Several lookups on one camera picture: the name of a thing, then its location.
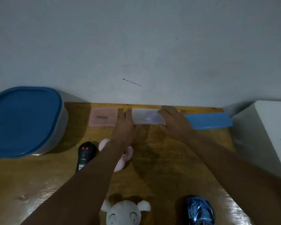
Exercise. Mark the person's right hand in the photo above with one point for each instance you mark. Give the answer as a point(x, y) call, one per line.
point(176, 126)

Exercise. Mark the person's left hand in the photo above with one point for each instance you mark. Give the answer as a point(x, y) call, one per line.
point(125, 131)

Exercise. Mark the pink transparent case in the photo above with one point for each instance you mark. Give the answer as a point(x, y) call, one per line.
point(103, 123)

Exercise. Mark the clear plastic case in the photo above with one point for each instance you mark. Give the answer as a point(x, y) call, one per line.
point(142, 114)

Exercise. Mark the pink flower plush toy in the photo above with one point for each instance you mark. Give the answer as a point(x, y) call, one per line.
point(103, 145)

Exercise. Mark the blue plastic case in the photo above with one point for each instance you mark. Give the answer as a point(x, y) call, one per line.
point(210, 120)

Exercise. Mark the white dog plush toy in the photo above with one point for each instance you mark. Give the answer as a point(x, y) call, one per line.
point(124, 214)

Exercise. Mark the blue toy car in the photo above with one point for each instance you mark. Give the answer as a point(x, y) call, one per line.
point(199, 212)

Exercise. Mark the person's left forearm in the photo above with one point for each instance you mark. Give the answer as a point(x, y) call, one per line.
point(84, 185)

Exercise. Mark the person's right forearm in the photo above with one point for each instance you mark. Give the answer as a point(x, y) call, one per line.
point(236, 180)

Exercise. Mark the blue container lid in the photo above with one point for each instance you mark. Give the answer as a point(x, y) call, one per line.
point(23, 121)

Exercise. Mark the black remote control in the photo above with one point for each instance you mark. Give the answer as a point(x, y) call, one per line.
point(84, 152)

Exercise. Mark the white cabinet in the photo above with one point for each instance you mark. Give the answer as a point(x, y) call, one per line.
point(267, 124)

